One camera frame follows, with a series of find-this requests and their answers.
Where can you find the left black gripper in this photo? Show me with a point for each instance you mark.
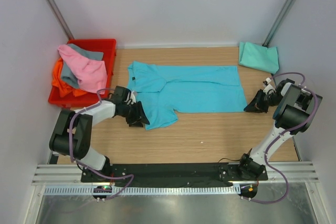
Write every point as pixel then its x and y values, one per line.
pixel 135 114

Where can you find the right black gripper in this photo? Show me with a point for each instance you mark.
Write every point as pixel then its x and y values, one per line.
pixel 260 102

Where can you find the bright blue t shirt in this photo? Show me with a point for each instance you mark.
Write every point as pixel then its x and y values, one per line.
pixel 165 91

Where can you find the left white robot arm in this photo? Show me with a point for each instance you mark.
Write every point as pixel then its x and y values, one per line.
pixel 72 133

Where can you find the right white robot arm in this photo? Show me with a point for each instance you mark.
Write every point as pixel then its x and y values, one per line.
pixel 296 107

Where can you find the folded teal t shirt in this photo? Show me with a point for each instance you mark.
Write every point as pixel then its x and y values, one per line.
pixel 258 57

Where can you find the pink t shirt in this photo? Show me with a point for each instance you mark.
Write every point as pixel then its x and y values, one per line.
pixel 91 74

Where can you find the red plastic bin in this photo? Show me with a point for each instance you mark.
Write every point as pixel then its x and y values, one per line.
pixel 107 47

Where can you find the orange t shirt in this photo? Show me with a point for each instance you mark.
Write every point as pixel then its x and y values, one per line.
pixel 64 88

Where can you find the grey t shirt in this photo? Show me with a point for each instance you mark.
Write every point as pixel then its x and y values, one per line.
pixel 66 74

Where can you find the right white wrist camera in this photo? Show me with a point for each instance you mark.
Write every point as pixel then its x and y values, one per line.
pixel 268 87

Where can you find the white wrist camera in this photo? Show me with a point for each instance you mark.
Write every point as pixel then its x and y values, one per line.
pixel 268 87
pixel 131 98

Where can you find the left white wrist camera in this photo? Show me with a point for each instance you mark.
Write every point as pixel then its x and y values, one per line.
pixel 131 98

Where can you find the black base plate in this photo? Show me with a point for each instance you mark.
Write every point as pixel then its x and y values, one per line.
pixel 195 175

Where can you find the white slotted cable duct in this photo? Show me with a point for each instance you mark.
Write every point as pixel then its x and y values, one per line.
pixel 103 190

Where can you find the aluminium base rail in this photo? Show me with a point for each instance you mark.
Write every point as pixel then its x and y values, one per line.
pixel 56 175

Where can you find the right aluminium frame post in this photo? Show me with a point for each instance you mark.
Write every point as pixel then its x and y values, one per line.
pixel 284 11

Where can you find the aluminium frame post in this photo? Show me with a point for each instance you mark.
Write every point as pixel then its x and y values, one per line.
pixel 60 19
pixel 284 11

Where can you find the left aluminium frame post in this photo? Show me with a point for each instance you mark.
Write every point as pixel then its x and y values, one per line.
pixel 60 19

